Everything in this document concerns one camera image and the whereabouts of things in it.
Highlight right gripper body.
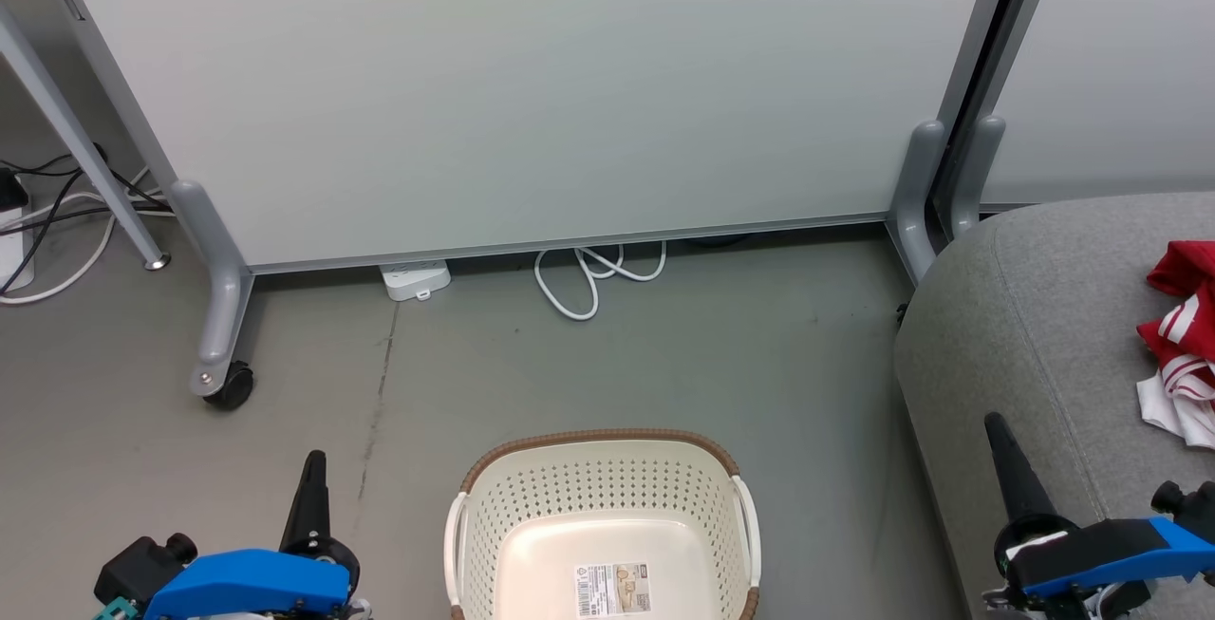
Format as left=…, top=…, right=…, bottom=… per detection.
left=993, top=513, right=1083, bottom=597

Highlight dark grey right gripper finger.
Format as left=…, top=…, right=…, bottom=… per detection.
left=982, top=411, right=1057, bottom=524

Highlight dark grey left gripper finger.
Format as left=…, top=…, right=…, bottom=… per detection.
left=279, top=449, right=332, bottom=554

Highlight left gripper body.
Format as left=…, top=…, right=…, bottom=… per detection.
left=302, top=536, right=363, bottom=607

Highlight red and white garment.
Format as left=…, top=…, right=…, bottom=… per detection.
left=1135, top=240, right=1215, bottom=451

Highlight cream perforated laundry basket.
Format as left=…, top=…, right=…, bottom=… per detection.
left=443, top=427, right=763, bottom=620

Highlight black caster wheel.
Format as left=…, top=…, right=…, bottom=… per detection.
left=202, top=361, right=255, bottom=412

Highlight grey fabric sofa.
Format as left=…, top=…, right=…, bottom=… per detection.
left=892, top=191, right=1215, bottom=620

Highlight white power strip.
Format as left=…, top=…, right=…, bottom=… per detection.
left=379, top=259, right=454, bottom=304

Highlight paper label sticker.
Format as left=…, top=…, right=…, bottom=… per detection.
left=572, top=560, right=655, bottom=620

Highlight white power adapter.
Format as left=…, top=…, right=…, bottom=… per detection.
left=0, top=205, right=38, bottom=294

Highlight wide white partition panel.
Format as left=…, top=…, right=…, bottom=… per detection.
left=19, top=0, right=1026, bottom=400

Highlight grey metal table leg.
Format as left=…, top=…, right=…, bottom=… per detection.
left=0, top=0, right=172, bottom=272

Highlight white looped cable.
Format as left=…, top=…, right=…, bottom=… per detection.
left=533, top=240, right=668, bottom=323

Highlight white floor cable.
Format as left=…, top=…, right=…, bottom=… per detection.
left=0, top=164, right=177, bottom=307

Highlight black and white floor cables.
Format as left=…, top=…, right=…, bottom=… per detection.
left=0, top=145, right=177, bottom=300

